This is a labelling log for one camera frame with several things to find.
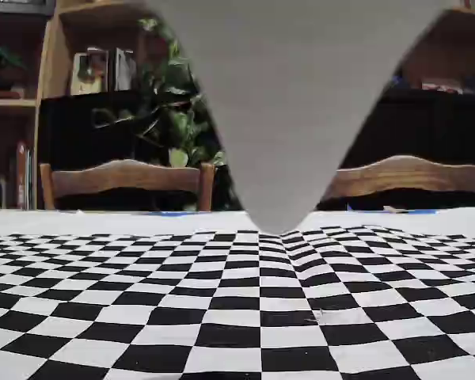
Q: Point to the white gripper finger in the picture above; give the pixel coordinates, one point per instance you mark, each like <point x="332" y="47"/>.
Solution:
<point x="285" y="99"/>

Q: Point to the red white flat box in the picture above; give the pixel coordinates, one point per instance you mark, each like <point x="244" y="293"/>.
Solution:
<point x="443" y="87"/>

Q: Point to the green leafy houseplant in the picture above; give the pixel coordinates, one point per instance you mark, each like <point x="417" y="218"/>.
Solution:
<point x="182" y="118"/>

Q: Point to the brown wooden chair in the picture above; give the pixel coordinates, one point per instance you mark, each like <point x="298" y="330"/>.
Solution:
<point x="411" y="174"/>
<point x="122" y="178"/>

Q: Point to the white grey book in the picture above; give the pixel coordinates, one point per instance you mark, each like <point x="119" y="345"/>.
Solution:
<point x="123" y="71"/>

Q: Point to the cream illustrated book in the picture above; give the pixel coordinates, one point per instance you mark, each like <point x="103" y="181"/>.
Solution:
<point x="88" y="75"/>

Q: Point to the light wooden shelf unit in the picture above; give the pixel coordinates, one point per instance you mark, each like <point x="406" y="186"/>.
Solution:
<point x="51" y="59"/>

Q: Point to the black white checkered mat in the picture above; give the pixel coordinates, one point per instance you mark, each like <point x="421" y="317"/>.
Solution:
<point x="142" y="297"/>

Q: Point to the red upright book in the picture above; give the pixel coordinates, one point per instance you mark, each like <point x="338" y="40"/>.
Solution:
<point x="23" y="178"/>

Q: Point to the dark wooden bookcase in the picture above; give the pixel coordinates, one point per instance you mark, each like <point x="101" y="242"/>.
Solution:
<point x="8" y="118"/>

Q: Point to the small bonsai figurine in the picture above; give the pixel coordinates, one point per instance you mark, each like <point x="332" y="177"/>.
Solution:
<point x="6" y="69"/>

